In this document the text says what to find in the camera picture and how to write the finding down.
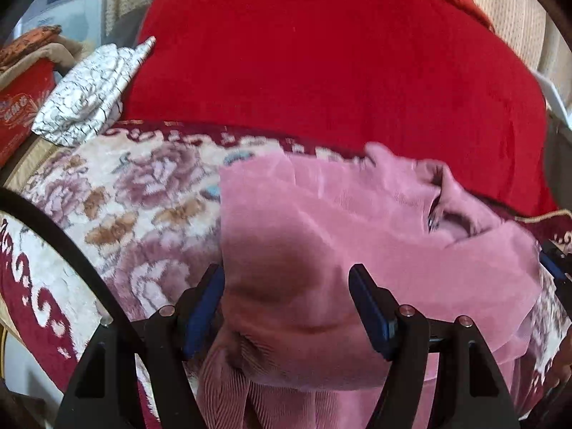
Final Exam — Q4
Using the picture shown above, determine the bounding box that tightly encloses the white crackle pattern folded cloth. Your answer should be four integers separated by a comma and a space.
31, 37, 156, 147

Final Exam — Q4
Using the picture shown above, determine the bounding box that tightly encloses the red gift box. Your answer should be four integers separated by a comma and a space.
0, 58, 55, 166

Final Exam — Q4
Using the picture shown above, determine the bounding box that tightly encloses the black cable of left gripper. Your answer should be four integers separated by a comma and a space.
0, 186, 135, 327

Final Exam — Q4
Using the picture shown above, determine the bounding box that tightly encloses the window with metal frame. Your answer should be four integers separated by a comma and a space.
8, 0, 102, 46

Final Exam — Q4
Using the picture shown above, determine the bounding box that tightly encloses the floral plush blanket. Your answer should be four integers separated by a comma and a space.
0, 119, 572, 429

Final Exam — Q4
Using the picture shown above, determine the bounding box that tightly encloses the beige dotted curtain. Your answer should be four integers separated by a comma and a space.
102, 0, 571, 112

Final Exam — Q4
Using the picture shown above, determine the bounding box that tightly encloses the pink corduroy jacket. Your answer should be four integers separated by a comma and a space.
198, 143, 541, 428

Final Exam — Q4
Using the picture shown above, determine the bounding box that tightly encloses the red quilt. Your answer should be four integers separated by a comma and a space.
123, 0, 556, 216

